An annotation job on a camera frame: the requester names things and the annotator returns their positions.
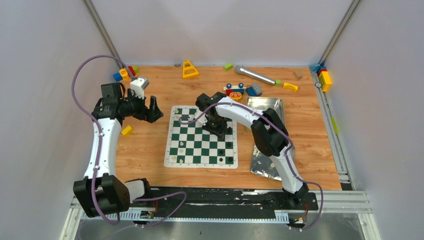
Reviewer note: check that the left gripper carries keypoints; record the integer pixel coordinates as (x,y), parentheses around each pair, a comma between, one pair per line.
(146,110)

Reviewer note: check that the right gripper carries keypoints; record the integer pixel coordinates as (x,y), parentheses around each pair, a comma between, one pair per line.
(220,132)

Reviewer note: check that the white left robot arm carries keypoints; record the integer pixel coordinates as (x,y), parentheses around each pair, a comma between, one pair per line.
(100,192)

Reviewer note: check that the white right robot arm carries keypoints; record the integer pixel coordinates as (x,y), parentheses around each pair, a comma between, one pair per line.
(269,133)

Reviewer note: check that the green white chess mat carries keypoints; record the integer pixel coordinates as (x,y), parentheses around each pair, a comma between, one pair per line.
(189,146)

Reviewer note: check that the metal tin with black pieces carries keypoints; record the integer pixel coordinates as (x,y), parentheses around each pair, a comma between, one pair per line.
(263,103)

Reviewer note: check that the small yellow block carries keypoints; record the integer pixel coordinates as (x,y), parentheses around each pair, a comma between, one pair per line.
(127,131)

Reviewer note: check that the toy block car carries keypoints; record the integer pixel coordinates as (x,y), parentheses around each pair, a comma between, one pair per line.
(235,92)

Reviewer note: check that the colourful cylinder block row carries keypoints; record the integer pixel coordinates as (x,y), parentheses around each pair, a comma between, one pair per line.
(125,73)

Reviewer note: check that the grey blue brick stack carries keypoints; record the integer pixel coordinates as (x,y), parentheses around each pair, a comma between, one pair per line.
(254,90)

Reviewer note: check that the silver microphone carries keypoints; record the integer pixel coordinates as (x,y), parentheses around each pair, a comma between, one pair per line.
(241,70)

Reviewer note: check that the metal tin lid tray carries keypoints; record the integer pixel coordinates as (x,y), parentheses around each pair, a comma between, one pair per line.
(261,165)

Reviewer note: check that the yellow arch block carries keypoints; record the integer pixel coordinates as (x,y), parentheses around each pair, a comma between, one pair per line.
(290,86)

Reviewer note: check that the tan wooden block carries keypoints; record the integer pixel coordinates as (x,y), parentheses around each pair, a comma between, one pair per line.
(298,75)

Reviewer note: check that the yellow red blue brick tower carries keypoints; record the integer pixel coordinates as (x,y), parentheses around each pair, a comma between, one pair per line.
(324,78)

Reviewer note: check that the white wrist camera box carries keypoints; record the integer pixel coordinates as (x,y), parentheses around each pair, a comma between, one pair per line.
(138,87)

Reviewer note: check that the yellow triangular frame block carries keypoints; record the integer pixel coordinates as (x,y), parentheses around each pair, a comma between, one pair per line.
(189,70)

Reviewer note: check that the green block near wall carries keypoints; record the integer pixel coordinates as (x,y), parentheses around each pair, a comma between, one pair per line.
(228,66)

